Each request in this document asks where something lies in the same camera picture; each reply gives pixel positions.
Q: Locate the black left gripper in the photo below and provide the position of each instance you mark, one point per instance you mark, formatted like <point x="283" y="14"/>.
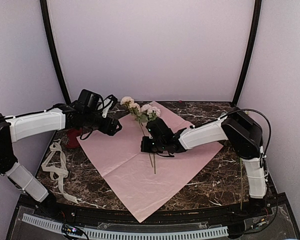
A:
<point x="111" y="131"/>

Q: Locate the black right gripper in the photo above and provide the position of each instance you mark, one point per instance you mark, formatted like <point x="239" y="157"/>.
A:
<point x="145" y="147"/>

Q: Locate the white fake flower stem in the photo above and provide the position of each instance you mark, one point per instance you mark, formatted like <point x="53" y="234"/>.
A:
<point x="135" y="110"/>

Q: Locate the pink fake flower stem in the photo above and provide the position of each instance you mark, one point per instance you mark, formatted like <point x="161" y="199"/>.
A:
<point x="149" y="113"/>

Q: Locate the purple and pink wrapping paper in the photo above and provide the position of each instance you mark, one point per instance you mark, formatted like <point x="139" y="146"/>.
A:
<point x="142" y="182"/>

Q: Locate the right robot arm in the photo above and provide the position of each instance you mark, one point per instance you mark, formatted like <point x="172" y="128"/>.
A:
<point x="242" y="132"/>

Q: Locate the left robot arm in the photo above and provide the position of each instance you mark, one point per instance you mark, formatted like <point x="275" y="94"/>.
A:
<point x="59" y="117"/>

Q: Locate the green fake leaf stem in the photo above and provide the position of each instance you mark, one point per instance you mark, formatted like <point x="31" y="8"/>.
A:
<point x="241" y="183"/>

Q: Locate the grey cable duct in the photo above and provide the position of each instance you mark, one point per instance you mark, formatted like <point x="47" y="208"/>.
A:
<point x="111" y="231"/>

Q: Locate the black front rail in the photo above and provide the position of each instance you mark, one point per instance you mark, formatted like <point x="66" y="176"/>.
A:
<point x="224" y="215"/>

